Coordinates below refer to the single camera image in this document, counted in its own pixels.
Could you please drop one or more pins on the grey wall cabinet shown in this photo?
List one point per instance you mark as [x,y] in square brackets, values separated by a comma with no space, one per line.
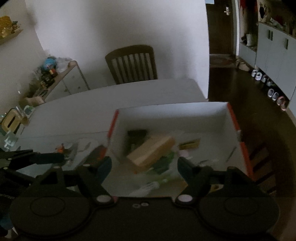
[275,56]

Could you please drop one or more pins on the dark wooden chair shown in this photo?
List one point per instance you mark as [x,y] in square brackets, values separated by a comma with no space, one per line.
[132,64]

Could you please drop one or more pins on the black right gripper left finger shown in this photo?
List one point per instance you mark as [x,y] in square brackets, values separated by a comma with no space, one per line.
[94,172]

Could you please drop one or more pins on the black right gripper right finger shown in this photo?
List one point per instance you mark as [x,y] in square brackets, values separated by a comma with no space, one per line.
[197,178]

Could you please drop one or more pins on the tan tissue pack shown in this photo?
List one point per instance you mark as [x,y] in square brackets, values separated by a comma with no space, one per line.
[151,150]

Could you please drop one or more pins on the yellow tissue box holder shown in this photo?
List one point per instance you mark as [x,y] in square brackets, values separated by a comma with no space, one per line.
[11,122]

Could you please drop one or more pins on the red white cardboard box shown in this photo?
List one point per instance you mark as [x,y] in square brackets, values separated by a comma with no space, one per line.
[206,133]

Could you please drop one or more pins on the white side cabinet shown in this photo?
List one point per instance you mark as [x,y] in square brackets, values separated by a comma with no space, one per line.
[69,82]

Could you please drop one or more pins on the black snack packet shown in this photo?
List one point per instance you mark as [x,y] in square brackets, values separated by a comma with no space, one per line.
[135,138]

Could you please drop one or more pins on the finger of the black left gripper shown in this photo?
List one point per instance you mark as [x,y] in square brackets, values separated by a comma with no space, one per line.
[35,158]
[14,154]

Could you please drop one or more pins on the white green plastic bag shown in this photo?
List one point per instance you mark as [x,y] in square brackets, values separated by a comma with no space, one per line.
[162,165]

